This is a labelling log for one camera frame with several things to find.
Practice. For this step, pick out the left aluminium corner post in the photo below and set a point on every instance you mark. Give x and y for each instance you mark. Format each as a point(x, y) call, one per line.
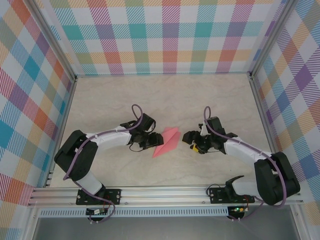
point(53, 40)

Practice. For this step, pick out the aluminium side rail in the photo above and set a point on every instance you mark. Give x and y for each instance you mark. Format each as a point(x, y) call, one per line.
point(63, 125)
point(266, 125)

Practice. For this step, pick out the grey metal bench panel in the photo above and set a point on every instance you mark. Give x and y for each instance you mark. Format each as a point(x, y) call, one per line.
point(162, 230)

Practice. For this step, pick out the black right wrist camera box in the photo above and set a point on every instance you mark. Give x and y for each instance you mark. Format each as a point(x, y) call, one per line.
point(215, 125)

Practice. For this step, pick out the aluminium corner post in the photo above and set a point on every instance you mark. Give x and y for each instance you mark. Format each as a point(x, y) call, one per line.
point(272, 37)
point(53, 40)

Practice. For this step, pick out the pink paper sheet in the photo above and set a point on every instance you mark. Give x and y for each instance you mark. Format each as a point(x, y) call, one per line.
point(167, 145)

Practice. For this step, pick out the right aluminium corner post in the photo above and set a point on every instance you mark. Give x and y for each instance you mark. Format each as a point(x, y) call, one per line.
point(272, 37)

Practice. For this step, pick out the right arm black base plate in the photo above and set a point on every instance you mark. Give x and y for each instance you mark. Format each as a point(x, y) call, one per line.
point(216, 197)

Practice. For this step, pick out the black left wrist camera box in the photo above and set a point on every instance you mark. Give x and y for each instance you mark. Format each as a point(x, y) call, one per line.
point(147, 121)

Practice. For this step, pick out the left aluminium side rail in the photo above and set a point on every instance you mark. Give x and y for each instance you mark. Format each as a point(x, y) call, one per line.
point(63, 125)

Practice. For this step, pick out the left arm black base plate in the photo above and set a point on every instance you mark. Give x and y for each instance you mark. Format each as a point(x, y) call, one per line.
point(115, 196)

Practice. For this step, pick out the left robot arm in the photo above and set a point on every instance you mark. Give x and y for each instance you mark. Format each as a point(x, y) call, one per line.
point(75, 160)

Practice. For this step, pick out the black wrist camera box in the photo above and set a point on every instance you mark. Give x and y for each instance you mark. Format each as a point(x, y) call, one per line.
point(215, 125)
point(147, 121)

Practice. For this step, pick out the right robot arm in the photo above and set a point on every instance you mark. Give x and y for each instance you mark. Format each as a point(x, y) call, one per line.
point(272, 180)

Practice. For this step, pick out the long aluminium base rail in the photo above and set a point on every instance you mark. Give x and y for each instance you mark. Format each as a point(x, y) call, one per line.
point(162, 193)

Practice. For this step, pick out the right aluminium side rail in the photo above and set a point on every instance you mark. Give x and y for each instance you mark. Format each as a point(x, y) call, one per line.
point(266, 125)

